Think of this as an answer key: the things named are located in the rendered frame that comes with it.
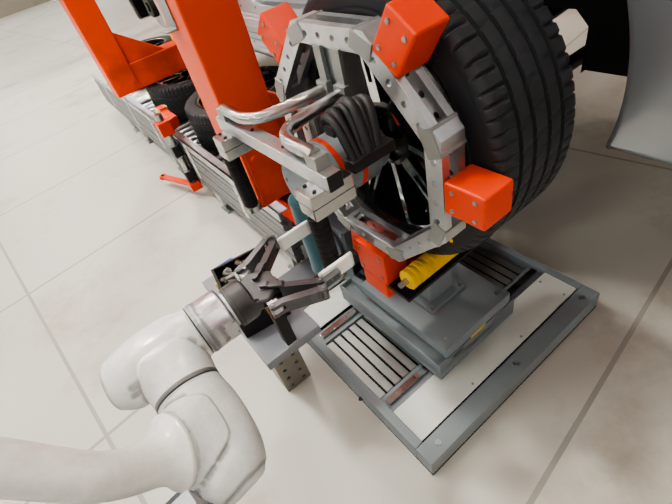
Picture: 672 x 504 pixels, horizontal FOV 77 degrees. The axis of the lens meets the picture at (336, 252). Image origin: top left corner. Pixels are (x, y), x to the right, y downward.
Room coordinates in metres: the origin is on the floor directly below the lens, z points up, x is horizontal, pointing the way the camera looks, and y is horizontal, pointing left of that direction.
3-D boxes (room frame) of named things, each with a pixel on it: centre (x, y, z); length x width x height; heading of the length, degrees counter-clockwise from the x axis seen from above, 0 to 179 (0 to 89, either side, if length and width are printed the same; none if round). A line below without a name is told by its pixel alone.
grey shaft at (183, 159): (2.37, 0.71, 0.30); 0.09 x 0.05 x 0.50; 27
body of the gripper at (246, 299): (0.52, 0.16, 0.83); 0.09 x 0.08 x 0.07; 117
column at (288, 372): (0.90, 0.28, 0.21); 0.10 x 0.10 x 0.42; 27
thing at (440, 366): (0.97, -0.25, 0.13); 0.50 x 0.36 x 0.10; 27
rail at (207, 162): (2.47, 0.69, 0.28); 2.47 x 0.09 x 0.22; 27
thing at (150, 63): (3.21, 0.73, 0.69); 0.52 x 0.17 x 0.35; 117
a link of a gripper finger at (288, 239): (0.64, 0.07, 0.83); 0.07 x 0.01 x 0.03; 117
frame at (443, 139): (0.85, -0.12, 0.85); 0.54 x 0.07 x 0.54; 27
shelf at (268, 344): (0.88, 0.27, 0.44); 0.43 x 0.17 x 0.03; 27
